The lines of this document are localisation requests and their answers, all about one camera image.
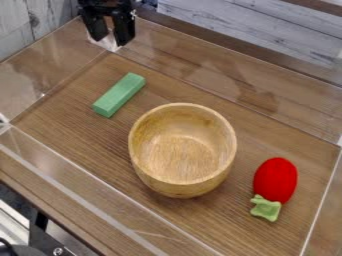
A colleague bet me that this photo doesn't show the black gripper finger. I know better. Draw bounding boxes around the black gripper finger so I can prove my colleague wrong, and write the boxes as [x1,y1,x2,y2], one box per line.
[111,10,135,46]
[79,7,108,41]

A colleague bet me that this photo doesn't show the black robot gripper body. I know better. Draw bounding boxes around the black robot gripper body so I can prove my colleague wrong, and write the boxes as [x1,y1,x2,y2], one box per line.
[78,0,134,15]

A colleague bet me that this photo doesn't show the green rectangular block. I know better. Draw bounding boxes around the green rectangular block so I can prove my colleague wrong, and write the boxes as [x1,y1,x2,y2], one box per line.
[92,73,146,118]

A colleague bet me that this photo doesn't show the light wooden bowl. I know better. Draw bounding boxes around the light wooden bowl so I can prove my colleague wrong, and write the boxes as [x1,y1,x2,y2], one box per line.
[128,103,238,198]

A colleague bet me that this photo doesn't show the clear acrylic tray walls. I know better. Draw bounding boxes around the clear acrylic tray walls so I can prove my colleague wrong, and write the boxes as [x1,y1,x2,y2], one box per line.
[0,12,342,256]

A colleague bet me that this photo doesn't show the red plush strawberry toy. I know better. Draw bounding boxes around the red plush strawberry toy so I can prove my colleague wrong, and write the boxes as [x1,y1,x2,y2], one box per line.
[250,157,298,222]

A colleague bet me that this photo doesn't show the black metal table frame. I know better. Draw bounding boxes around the black metal table frame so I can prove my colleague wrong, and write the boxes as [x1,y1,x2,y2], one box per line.
[0,191,82,256]

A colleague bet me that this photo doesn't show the black cable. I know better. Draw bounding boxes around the black cable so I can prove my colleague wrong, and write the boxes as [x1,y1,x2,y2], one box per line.
[0,237,17,256]

